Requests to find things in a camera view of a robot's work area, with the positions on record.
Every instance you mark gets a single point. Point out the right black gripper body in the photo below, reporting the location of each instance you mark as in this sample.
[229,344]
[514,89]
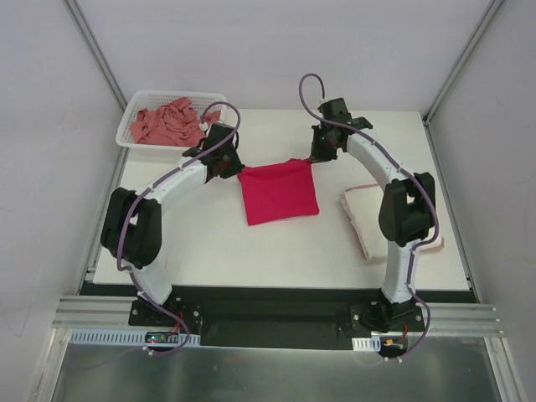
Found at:
[320,147]

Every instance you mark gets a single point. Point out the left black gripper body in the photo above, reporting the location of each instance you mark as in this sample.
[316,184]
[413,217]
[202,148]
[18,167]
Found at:
[229,163]

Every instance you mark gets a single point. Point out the magenta t shirt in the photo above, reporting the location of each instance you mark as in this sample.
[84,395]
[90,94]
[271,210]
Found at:
[278,191]

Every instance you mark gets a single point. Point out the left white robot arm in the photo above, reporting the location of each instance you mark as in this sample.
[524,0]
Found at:
[132,229]

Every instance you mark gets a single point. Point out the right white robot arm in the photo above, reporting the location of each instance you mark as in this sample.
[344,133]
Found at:
[407,211]

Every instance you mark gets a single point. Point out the salmon pink t shirt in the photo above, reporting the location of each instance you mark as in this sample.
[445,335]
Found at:
[175,124]

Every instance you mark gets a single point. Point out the white plastic basket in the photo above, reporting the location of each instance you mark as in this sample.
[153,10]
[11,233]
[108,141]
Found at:
[203,102]

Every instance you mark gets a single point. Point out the folded white t shirt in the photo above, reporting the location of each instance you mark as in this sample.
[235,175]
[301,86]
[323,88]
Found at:
[362,205]

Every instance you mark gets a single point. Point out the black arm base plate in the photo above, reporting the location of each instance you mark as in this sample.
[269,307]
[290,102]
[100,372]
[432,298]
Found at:
[253,317]

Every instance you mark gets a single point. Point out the left corner aluminium post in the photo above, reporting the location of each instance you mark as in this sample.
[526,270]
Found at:
[82,25]

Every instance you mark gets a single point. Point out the corner aluminium post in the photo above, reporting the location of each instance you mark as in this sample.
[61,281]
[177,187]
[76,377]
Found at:
[82,25]
[476,37]

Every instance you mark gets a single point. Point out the right white cable duct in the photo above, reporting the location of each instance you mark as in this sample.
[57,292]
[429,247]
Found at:
[372,344]

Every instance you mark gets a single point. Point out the white cable duct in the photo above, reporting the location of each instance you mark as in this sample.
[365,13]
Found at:
[372,344]
[134,338]

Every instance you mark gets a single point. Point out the aluminium front rail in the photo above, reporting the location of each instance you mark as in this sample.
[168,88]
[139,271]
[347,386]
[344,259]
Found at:
[447,319]

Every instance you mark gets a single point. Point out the right corner aluminium post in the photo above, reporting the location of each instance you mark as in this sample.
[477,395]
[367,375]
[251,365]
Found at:
[476,37]

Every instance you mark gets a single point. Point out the left white cable duct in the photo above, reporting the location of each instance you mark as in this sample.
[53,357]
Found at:
[134,338]

